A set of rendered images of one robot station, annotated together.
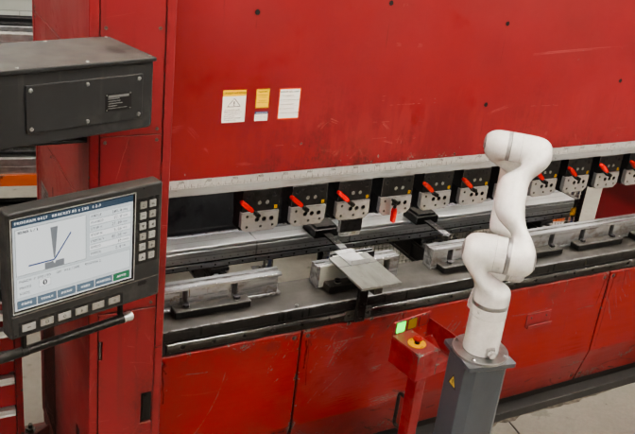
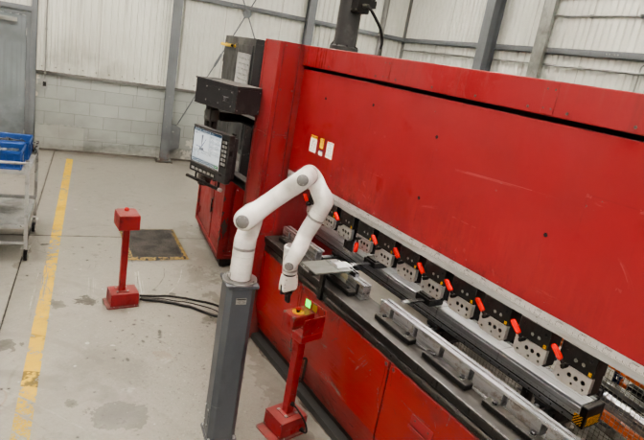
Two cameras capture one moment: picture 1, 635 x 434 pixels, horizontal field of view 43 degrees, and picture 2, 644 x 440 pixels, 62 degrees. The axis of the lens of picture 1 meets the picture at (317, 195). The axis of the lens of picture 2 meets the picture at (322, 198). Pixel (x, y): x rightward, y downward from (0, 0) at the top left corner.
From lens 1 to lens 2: 420 cm
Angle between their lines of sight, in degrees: 81
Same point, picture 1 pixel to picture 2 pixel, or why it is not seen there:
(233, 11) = (319, 96)
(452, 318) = (362, 353)
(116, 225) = (217, 145)
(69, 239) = (205, 142)
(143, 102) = (232, 103)
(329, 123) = (341, 169)
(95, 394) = not seen: hidden behind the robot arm
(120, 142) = (258, 132)
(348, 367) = not seen: hidden behind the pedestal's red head
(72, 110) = (215, 97)
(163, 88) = (268, 113)
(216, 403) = (273, 294)
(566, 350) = not seen: outside the picture
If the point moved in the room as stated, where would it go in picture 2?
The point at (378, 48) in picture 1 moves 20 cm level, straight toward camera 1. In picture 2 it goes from (365, 131) to (332, 126)
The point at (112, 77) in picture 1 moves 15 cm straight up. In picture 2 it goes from (225, 89) to (228, 67)
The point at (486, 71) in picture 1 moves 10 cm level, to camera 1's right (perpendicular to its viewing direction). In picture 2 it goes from (420, 170) to (424, 174)
